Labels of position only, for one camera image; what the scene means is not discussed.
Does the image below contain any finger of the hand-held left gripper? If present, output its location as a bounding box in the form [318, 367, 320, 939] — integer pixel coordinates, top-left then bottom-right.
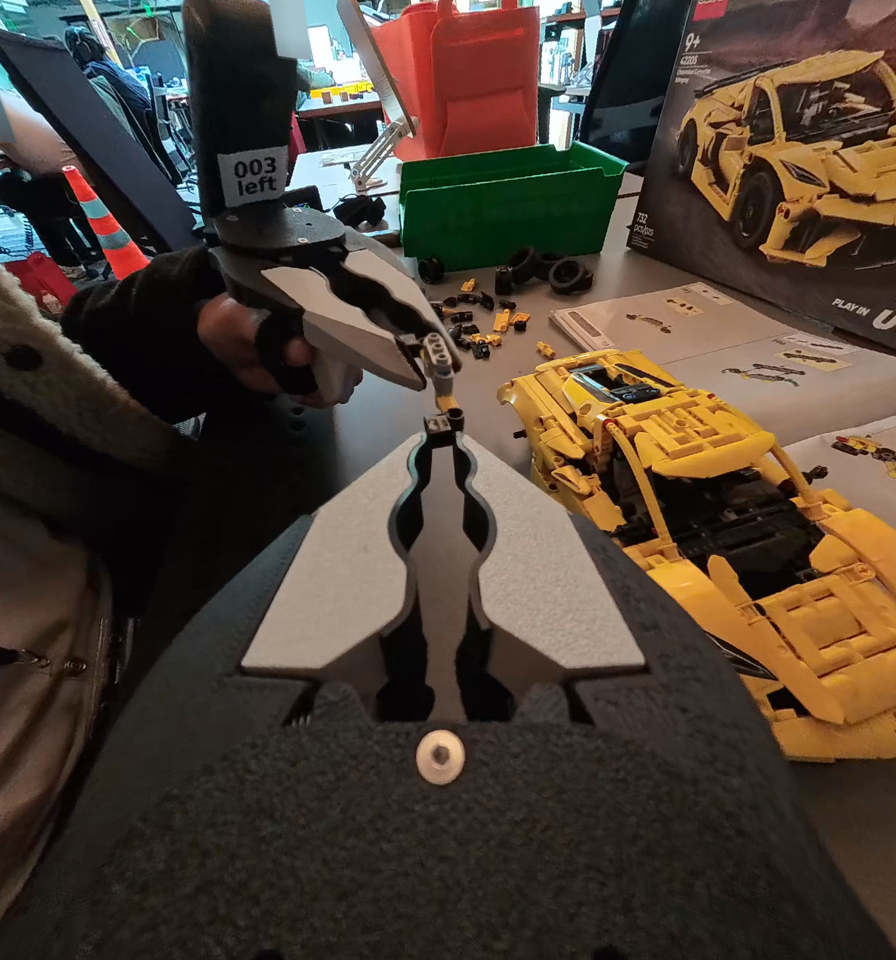
[260, 268, 428, 393]
[339, 243, 464, 372]

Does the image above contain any black monitor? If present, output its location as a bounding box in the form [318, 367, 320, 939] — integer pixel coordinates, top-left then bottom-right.
[579, 0, 692, 175]

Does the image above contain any black slanted panel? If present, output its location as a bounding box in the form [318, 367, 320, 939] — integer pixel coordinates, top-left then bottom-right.
[0, 11, 197, 256]

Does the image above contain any toy car box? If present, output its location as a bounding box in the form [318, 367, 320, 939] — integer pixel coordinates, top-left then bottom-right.
[626, 0, 896, 361]

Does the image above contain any open instruction booklet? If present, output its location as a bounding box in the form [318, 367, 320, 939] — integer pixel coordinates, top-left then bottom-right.
[551, 281, 896, 519]

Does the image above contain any grey desk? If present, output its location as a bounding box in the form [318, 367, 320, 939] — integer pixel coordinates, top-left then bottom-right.
[148, 146, 896, 960]

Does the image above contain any yellow toy brick car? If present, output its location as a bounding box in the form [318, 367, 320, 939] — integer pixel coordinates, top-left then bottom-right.
[496, 348, 896, 762]

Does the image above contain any red plastic bin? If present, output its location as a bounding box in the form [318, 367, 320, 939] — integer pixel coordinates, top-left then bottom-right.
[371, 0, 542, 160]

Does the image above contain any green plastic bin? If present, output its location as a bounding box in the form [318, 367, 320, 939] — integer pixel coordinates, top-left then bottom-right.
[399, 141, 629, 273]

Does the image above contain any grey brick beam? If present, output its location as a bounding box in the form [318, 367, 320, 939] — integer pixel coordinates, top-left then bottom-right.
[418, 332, 464, 376]

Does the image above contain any orange traffic cone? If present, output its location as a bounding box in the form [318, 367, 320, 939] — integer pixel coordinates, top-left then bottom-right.
[61, 165, 152, 280]

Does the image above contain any pile of yellow black brick pieces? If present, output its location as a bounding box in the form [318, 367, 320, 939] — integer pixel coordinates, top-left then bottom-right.
[429, 277, 557, 360]

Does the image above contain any wooden book stand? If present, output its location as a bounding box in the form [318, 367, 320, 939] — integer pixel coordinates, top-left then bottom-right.
[335, 0, 422, 192]

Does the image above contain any person's left hand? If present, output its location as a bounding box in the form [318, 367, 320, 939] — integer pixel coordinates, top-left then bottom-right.
[196, 292, 360, 410]

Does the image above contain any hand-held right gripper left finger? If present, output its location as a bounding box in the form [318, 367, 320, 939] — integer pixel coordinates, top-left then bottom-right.
[241, 433, 426, 714]

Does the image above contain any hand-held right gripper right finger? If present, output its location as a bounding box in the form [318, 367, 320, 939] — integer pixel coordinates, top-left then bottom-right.
[455, 433, 647, 714]

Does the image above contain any small black brick connector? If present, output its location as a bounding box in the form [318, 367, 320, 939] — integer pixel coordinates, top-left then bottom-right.
[424, 408, 466, 451]

